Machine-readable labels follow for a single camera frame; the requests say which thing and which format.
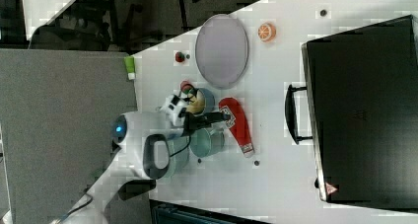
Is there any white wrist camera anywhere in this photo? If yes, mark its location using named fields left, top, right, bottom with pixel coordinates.
left=160, top=95, right=188, bottom=126

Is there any black toaster oven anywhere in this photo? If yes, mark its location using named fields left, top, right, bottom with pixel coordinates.
left=302, top=15, right=418, bottom=213

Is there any red plush ketchup bottle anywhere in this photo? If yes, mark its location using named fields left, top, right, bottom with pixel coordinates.
left=218, top=98, right=254, bottom=158

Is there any dark red strawberry toy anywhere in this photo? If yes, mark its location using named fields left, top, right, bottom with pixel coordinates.
left=174, top=51, right=185, bottom=63

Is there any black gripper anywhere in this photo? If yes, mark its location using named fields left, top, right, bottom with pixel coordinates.
left=183, top=112, right=231, bottom=135

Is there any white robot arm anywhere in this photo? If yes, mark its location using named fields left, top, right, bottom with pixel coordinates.
left=50, top=112, right=230, bottom=224

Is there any green white tube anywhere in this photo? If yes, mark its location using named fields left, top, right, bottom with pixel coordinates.
left=124, top=56, right=136, bottom=80

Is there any orange slice toy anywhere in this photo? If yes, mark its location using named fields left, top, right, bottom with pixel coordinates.
left=257, top=23, right=276, bottom=42

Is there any dark teal crate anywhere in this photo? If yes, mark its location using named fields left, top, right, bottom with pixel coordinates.
left=152, top=203, right=268, bottom=224

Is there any black cylinder table clamp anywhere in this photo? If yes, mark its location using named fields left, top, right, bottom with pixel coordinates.
left=118, top=180, right=157, bottom=200

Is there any teal metal cup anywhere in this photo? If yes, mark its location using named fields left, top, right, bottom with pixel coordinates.
left=190, top=128, right=225, bottom=158

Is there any pink strawberry toy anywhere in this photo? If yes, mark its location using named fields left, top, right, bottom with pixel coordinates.
left=180, top=80, right=193, bottom=94

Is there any round grey plate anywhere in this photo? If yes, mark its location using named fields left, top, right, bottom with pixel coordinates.
left=194, top=14, right=248, bottom=89

